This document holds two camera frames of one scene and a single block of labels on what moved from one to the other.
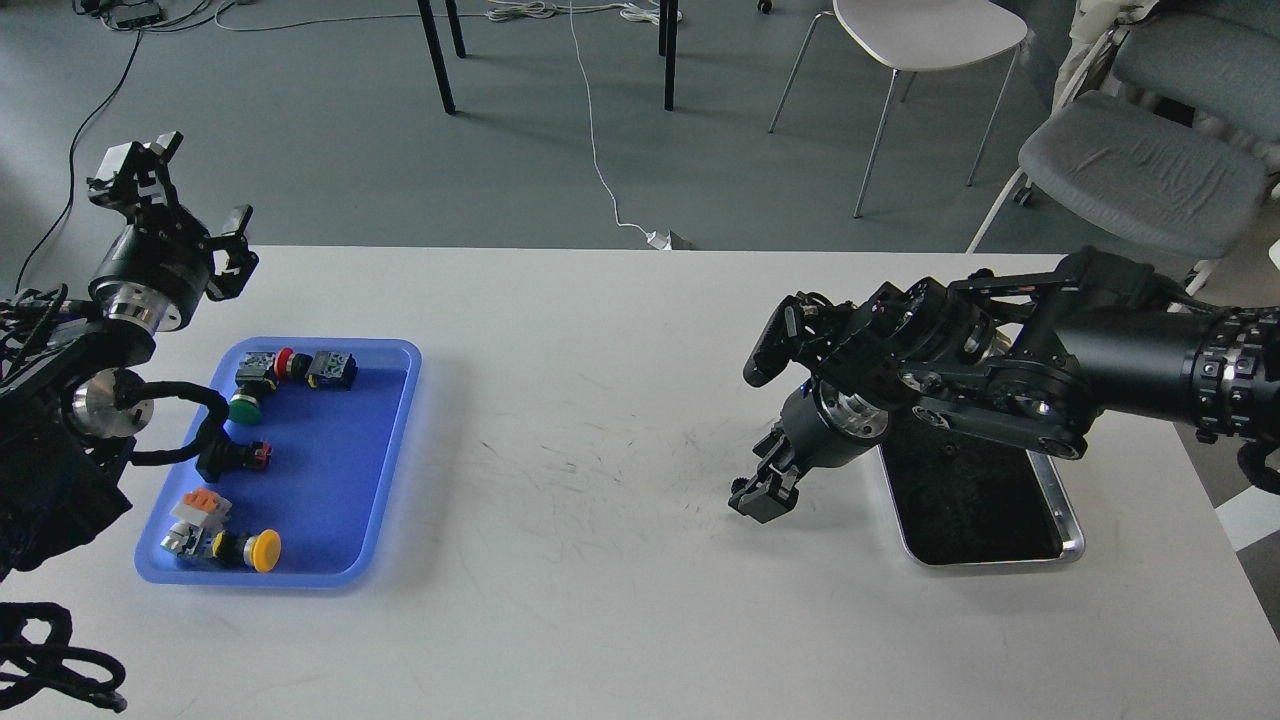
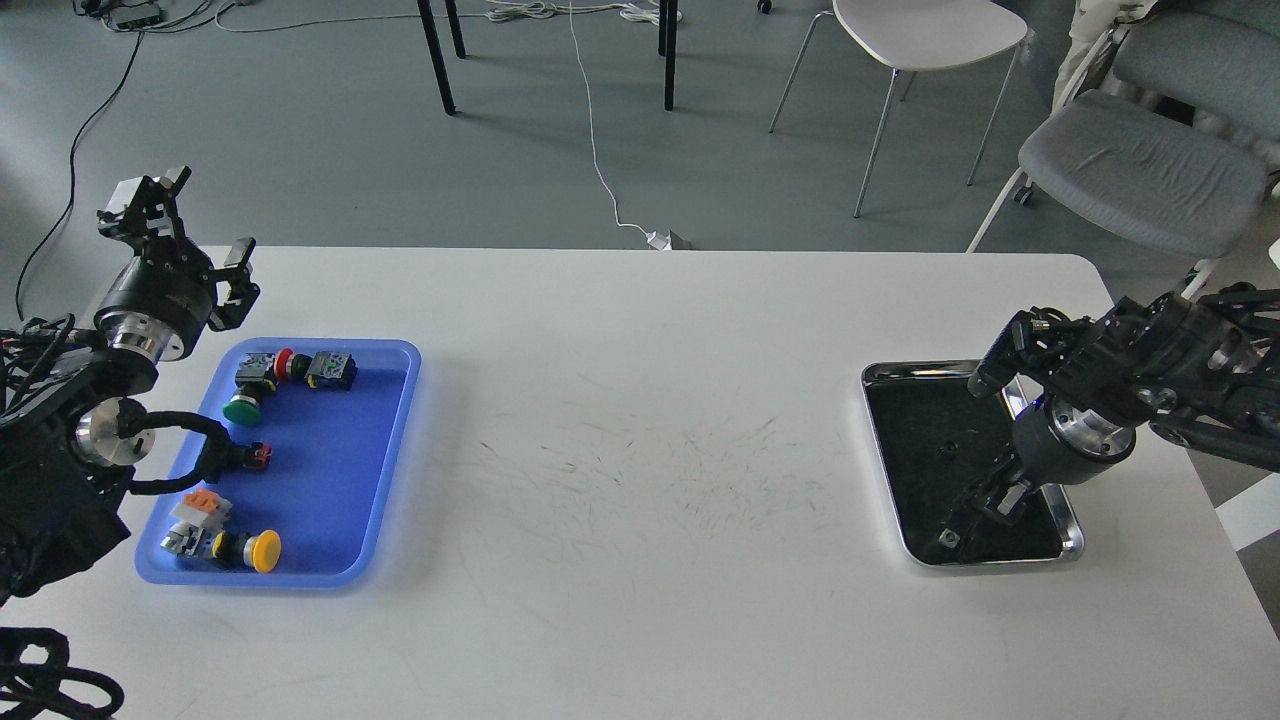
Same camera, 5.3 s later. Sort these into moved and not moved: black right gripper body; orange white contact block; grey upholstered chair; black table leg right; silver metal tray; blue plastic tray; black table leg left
Moved: black right gripper body
Not moved: black table leg right; black table leg left; grey upholstered chair; blue plastic tray; silver metal tray; orange white contact block
